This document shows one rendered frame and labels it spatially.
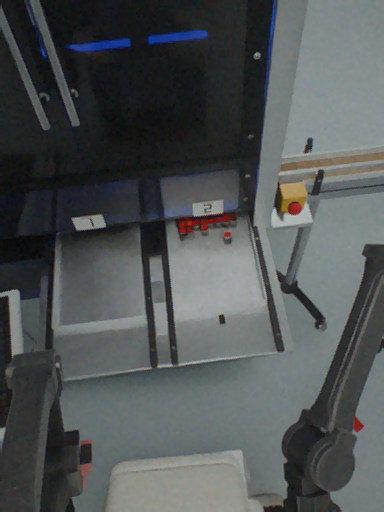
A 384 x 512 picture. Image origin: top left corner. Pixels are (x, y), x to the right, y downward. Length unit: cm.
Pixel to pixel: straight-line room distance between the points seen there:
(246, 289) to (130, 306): 34
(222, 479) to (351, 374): 27
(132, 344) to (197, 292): 24
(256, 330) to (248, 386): 88
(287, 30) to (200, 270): 71
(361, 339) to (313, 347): 145
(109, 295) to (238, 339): 39
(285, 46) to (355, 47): 273
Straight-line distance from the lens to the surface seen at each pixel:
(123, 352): 132
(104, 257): 146
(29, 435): 66
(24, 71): 94
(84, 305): 140
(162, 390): 219
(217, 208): 135
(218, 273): 139
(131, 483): 77
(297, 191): 139
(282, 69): 105
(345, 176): 158
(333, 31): 385
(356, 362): 84
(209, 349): 130
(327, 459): 83
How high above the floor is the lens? 210
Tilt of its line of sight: 59 degrees down
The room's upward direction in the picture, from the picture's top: 5 degrees counter-clockwise
